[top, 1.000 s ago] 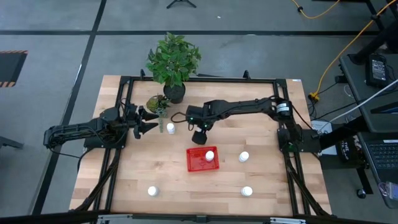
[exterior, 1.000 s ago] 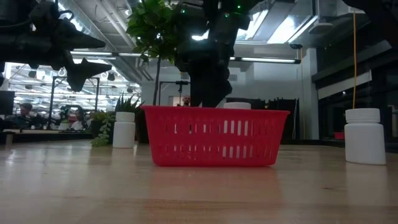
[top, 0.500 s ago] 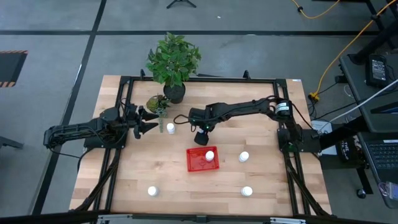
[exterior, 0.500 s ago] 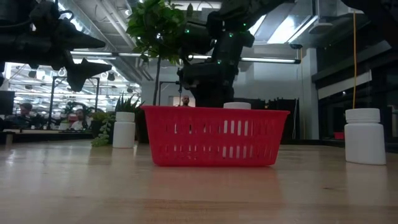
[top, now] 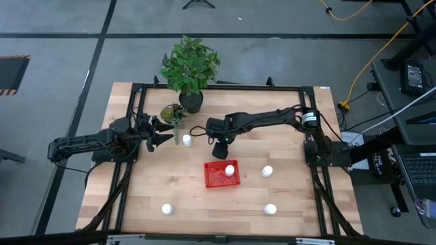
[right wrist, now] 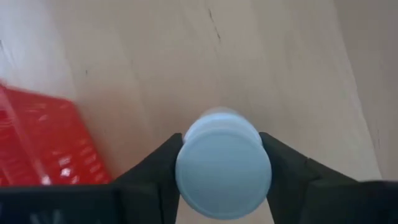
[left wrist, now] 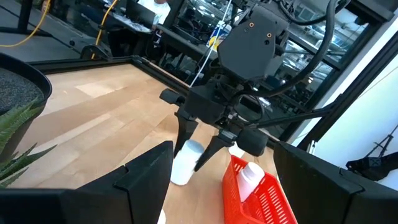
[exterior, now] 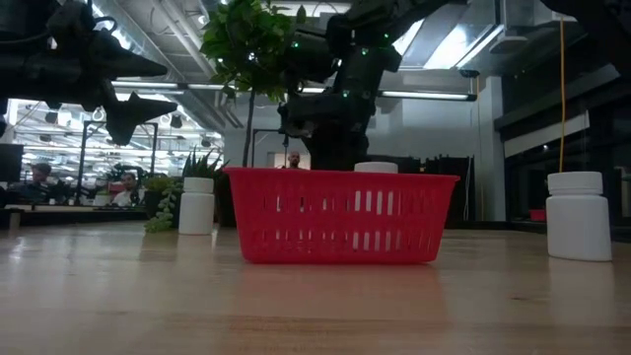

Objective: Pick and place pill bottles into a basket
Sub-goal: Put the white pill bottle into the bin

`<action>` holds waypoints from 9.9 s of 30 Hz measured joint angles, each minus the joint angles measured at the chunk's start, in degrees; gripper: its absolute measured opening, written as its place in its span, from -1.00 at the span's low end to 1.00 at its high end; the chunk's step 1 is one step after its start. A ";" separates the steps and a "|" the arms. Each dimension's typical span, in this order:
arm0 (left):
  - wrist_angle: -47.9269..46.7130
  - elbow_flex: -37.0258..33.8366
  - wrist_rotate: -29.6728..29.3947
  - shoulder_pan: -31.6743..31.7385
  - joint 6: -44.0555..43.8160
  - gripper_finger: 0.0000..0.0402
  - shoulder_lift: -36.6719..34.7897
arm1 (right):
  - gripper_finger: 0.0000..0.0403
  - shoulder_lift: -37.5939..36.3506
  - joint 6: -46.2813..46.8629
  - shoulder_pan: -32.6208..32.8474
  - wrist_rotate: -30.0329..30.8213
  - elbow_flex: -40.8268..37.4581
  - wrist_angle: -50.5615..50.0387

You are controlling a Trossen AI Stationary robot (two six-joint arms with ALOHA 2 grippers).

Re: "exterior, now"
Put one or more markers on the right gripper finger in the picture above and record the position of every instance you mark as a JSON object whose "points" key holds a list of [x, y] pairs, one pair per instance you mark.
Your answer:
{"points": [[335, 155]]}

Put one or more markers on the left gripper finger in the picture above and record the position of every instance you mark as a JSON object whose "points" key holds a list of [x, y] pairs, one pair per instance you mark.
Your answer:
{"points": [[133, 120], [123, 64]]}

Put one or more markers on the red plastic slotted basket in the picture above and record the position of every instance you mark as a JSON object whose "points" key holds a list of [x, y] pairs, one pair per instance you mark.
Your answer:
{"points": [[340, 180]]}

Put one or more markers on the white pill bottle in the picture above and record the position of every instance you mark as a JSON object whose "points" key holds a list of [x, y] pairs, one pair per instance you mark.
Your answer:
{"points": [[578, 222], [197, 207], [375, 167]]}

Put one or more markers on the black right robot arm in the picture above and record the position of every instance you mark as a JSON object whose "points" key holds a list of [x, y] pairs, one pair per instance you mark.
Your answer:
{"points": [[370, 64]]}

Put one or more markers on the ceiling light bar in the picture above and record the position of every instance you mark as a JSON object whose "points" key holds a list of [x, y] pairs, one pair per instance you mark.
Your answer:
{"points": [[148, 85], [424, 95]]}

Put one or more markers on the person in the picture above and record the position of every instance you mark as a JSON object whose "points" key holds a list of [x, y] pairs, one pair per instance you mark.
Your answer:
{"points": [[39, 180], [128, 190], [294, 160]]}

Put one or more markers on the small potted succulent plant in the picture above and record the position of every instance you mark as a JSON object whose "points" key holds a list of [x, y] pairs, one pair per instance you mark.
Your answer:
{"points": [[162, 212]]}

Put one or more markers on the black monitor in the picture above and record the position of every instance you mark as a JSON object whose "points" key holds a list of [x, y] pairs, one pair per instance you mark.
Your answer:
{"points": [[11, 163]]}

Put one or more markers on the large leafy plant black pot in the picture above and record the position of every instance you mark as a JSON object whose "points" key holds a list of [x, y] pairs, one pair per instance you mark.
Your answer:
{"points": [[246, 44]]}

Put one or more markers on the small red bin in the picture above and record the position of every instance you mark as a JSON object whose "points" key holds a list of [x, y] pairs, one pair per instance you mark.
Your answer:
{"points": [[537, 215]]}

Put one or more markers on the tall black metal frame stand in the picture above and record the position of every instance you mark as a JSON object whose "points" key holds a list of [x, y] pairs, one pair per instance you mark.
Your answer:
{"points": [[118, 122]]}

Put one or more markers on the small black frame stand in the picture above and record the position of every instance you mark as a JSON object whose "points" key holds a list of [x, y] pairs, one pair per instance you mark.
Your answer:
{"points": [[266, 130]]}

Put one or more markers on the black aluminium table frame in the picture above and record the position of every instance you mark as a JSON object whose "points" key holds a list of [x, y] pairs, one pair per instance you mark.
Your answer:
{"points": [[74, 216]]}

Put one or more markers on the black security camera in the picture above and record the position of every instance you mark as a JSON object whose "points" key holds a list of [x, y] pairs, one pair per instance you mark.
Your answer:
{"points": [[469, 73]]}

